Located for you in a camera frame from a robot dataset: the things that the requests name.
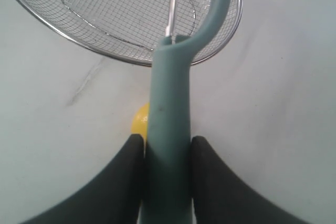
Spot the oval metal wire basket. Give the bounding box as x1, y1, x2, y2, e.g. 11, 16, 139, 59
17, 0, 243, 66

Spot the teal handled peeler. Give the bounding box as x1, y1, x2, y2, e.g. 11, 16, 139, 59
140, 0, 230, 223

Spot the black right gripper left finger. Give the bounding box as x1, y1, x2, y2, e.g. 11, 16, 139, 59
26, 134, 144, 223

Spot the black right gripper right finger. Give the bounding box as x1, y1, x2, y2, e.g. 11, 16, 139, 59
191, 136, 304, 223

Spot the yellow lemon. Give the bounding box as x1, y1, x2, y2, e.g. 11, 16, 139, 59
131, 103, 150, 142

